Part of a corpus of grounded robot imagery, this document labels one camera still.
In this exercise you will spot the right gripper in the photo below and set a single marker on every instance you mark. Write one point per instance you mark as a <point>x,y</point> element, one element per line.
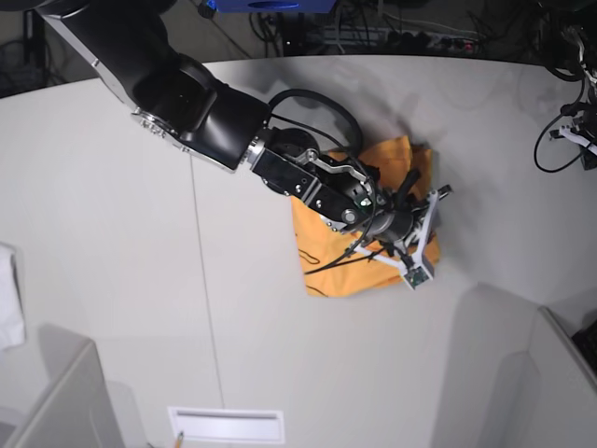
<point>399,210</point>

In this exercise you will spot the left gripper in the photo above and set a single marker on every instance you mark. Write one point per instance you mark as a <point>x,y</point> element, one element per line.
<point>584,124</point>

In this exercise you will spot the yellow orange T-shirt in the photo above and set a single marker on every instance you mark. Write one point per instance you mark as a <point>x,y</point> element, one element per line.
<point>318,245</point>

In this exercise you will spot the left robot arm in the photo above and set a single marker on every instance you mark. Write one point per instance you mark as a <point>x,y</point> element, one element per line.
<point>569,47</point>

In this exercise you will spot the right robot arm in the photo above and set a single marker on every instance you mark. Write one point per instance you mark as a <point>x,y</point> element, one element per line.
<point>180,100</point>

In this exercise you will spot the right grey partition panel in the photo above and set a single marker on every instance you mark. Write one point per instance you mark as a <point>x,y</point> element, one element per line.
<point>545,395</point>

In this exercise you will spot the grey partition panel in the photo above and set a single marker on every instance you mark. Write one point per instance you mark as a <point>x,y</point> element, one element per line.
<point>545,395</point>
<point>73,411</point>

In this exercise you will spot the white table slot plate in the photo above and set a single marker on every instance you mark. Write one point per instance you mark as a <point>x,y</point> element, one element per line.
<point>228,426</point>

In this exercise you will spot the pencil at bottom edge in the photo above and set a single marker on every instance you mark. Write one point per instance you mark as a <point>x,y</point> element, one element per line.
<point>179,440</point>

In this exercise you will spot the left grey partition panel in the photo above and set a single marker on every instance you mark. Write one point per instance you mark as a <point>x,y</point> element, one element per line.
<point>73,411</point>

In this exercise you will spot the white cloth at left edge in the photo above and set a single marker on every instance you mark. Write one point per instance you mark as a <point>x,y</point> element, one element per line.
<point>13,332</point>

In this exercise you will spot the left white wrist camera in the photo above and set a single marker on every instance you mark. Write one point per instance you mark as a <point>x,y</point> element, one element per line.
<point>576,135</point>

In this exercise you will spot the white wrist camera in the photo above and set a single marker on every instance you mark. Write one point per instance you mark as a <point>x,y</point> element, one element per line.
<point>408,256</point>
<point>576,135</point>

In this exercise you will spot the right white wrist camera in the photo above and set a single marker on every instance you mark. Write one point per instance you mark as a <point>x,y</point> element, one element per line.
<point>408,256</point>

